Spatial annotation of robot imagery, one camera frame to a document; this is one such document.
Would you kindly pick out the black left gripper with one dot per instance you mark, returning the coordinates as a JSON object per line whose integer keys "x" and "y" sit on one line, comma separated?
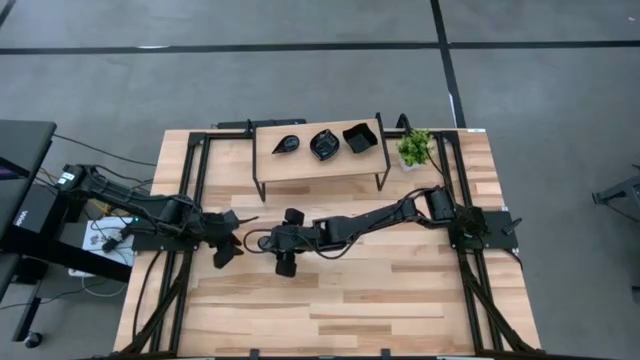
{"x": 222, "y": 230}

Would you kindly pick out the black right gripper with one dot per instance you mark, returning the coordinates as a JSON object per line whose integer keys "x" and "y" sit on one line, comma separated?
{"x": 295, "y": 237}

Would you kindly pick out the black teardrop mini plate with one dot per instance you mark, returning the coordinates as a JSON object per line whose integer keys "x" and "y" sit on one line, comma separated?
{"x": 265, "y": 243}
{"x": 287, "y": 144}

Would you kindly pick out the black leaf-shaped mini plate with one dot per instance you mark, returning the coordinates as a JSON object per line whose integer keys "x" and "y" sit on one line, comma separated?
{"x": 325, "y": 145}

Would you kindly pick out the black square wavy mini plate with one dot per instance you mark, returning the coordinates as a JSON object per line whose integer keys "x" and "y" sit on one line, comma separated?
{"x": 360, "y": 138}

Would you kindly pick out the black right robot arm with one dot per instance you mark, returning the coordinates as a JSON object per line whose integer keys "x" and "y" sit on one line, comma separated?
{"x": 375, "y": 215}

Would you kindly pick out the wooden shelf with black legs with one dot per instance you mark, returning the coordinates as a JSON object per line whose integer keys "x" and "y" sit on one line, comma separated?
{"x": 320, "y": 167}

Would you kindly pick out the green plant in white pot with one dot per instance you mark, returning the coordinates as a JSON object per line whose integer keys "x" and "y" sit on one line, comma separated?
{"x": 414, "y": 148}

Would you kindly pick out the black computer case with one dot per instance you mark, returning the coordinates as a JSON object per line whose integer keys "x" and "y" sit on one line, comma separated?
{"x": 35, "y": 210}

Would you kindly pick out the black side desk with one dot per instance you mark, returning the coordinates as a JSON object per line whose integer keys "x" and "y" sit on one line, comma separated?
{"x": 25, "y": 145}

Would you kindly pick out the black caster wheel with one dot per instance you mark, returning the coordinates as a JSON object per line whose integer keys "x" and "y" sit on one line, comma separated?
{"x": 34, "y": 340}

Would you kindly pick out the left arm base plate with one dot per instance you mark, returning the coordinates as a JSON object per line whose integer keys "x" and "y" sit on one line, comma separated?
{"x": 150, "y": 245}

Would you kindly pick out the black metal rig frame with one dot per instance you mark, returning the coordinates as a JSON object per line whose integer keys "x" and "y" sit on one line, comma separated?
{"x": 196, "y": 138}

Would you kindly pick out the black clamp bracket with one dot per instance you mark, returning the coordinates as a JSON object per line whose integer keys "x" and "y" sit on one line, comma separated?
{"x": 385, "y": 353}
{"x": 255, "y": 353}

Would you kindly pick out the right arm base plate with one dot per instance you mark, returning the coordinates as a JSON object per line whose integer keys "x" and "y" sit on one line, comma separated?
{"x": 505, "y": 235}

